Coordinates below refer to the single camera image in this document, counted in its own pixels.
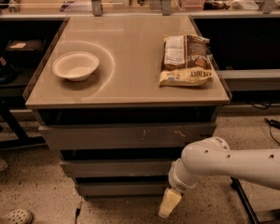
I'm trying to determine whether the black metal stand base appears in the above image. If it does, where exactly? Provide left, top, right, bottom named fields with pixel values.
left=231, top=178, right=280, bottom=224

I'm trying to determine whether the white paper bowl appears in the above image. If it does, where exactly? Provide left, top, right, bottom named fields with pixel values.
left=52, top=51, right=100, bottom=81

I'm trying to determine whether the black cable plug on floor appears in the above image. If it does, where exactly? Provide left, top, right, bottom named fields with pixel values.
left=74, top=200, right=83, bottom=224

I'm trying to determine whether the grey bottom drawer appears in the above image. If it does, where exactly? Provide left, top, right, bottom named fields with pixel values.
left=75, top=181, right=169, bottom=197

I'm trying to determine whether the white perforated clog shoe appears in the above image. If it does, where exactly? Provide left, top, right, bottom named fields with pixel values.
left=0, top=209, right=33, bottom=224

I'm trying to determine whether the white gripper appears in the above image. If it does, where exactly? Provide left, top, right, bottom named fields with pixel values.
left=159, top=159, right=200, bottom=218

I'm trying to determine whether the black power adapter with cable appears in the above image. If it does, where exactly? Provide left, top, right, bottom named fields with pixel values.
left=264, top=118, right=280, bottom=146

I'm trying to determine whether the black box on shelf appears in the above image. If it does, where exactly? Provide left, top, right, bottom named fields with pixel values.
left=5, top=39, right=46, bottom=67

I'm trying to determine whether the brown yellow snack bag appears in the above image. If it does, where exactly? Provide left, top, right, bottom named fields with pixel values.
left=159, top=35, right=213, bottom=87

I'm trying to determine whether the grey top drawer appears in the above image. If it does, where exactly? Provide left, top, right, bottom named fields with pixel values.
left=39, top=122, right=216, bottom=150

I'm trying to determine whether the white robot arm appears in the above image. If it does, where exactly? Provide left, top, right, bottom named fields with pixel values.
left=159, top=136, right=280, bottom=218

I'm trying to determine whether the grey drawer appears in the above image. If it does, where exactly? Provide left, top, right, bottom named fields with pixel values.
left=75, top=181, right=169, bottom=197
left=60, top=159, right=172, bottom=178
left=39, top=122, right=216, bottom=150

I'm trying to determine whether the black side table frame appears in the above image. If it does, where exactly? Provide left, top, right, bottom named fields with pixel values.
left=0, top=83, right=45, bottom=150

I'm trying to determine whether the grey drawer cabinet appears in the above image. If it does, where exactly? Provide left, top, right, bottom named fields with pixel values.
left=26, top=15, right=230, bottom=184

